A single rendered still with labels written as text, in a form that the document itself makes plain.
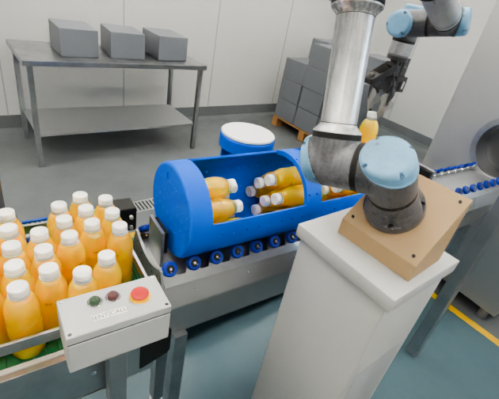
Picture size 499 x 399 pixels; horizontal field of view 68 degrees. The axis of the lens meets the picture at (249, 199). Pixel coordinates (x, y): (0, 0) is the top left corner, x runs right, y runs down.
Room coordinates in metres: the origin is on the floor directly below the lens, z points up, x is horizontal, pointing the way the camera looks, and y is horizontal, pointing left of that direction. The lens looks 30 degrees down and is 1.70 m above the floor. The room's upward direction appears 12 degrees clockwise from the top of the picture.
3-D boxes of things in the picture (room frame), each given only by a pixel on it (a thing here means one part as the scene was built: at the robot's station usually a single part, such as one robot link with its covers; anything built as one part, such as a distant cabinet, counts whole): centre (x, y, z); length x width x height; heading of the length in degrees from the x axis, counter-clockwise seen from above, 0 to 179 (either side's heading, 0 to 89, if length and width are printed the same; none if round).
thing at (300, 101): (4.98, -0.79, 0.59); 1.20 x 0.80 x 1.19; 43
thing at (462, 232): (2.08, -1.39, 0.31); 0.06 x 0.06 x 0.63; 39
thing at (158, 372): (0.96, 0.23, 0.31); 0.06 x 0.06 x 0.63; 39
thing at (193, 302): (1.52, -0.58, 0.79); 2.17 x 0.29 x 0.34; 129
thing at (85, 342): (0.51, 0.22, 1.05); 0.20 x 0.10 x 0.10; 129
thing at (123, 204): (0.99, 0.40, 0.95); 0.10 x 0.07 x 0.10; 39
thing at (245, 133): (1.80, 0.08, 1.03); 0.28 x 0.28 x 0.01
